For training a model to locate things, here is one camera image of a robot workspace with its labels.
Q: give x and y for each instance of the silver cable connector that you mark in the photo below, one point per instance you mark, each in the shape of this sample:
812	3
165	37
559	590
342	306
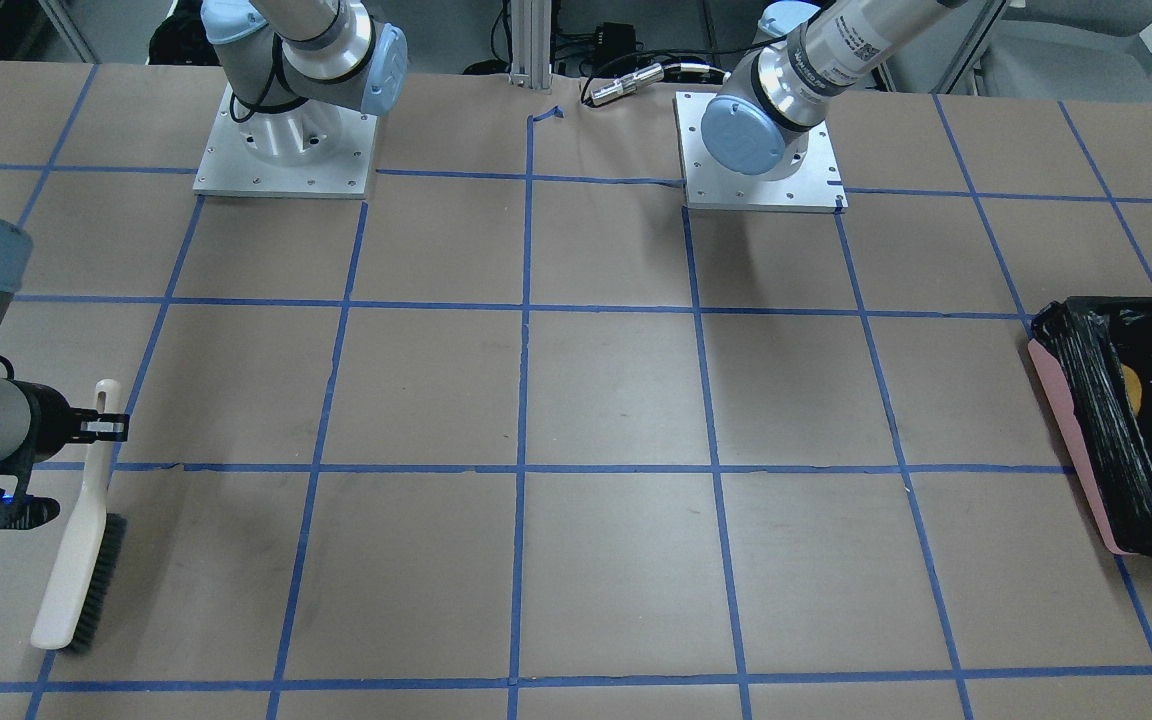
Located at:
623	86

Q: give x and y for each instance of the aluminium frame post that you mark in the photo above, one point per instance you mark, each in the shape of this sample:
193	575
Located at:
530	44

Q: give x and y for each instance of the golden brown potato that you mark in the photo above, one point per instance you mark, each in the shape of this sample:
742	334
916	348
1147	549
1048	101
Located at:
1133	388

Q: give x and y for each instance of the beige hand brush black bristles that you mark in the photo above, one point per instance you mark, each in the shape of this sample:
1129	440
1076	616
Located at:
84	567

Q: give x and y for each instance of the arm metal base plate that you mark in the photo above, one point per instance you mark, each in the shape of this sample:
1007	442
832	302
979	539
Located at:
316	151
734	159

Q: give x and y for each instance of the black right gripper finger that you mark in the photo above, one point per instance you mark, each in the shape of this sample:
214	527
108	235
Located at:
98	435
102	420

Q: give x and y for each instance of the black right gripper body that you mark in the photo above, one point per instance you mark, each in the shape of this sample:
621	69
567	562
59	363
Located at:
49	424

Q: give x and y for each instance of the pink bin with black bag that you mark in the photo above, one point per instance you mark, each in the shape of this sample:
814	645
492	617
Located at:
1077	347

